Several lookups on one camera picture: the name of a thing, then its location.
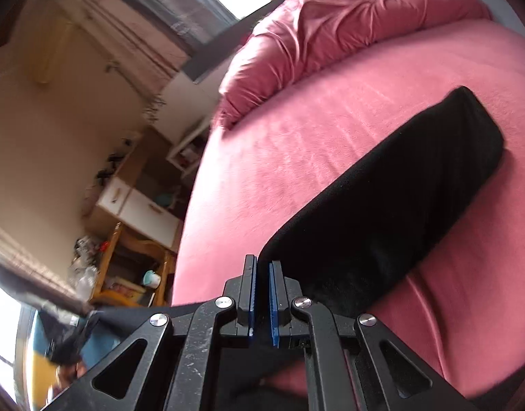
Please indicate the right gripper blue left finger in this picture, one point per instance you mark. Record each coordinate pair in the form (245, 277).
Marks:
(203, 337)

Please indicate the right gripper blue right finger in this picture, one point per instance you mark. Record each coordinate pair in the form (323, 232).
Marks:
(300, 323)

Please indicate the black embroidered pants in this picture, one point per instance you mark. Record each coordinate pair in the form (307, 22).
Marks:
(358, 238)

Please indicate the person left hand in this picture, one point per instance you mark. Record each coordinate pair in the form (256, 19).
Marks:
(65, 376)

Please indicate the teal white cup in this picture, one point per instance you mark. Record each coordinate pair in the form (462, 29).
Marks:
(151, 279)

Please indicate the wooden side shelf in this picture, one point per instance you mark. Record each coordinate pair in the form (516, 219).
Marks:
(124, 259)

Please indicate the wooden desk white cabinet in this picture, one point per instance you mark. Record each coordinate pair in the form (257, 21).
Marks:
(139, 195)

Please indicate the pink bed sheet mattress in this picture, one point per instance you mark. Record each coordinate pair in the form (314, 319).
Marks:
(463, 308)

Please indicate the white bedside table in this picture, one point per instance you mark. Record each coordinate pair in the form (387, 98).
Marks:
(187, 154)

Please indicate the white blue chair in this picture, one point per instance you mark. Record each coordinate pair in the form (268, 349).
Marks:
(33, 373)

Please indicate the dark grey headboard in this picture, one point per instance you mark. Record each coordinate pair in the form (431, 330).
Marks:
(224, 45)

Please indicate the dark red duvet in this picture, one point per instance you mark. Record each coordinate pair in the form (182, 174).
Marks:
(302, 37)

